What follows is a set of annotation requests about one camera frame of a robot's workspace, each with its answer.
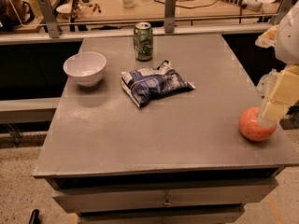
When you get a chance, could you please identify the metal rail with brackets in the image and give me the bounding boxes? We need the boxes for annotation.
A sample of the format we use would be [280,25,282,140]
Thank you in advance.
[0,0,299,46]

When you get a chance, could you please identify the white plate on desk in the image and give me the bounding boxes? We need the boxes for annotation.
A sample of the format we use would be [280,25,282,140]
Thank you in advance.
[56,4,72,16]

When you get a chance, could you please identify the grey table drawer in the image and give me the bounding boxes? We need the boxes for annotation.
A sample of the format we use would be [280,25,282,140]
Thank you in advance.
[52,178,278,213]

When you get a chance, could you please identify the clear sanitizer bottle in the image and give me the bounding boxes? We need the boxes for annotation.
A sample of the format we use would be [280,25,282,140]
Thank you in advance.
[256,69,278,98]

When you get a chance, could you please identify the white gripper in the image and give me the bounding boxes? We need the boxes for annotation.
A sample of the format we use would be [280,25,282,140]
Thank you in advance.
[255,1,299,123]

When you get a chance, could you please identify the blue chip bag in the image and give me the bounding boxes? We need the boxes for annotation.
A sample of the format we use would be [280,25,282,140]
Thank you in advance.
[121,60,195,107]

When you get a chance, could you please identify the white bowl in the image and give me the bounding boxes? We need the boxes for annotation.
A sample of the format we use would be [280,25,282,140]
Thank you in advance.
[64,51,107,87]

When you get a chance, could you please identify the green soda can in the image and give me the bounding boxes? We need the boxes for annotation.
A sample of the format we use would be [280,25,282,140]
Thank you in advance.
[134,22,153,61]

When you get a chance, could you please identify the black object on floor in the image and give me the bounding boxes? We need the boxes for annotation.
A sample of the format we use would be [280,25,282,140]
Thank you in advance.
[28,209,40,224]

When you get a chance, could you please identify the grey power strip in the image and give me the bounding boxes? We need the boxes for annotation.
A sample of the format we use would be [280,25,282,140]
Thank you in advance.
[220,0,263,12]

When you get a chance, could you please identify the orange red apple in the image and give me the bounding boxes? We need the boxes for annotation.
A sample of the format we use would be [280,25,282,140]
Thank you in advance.
[239,106,277,142]

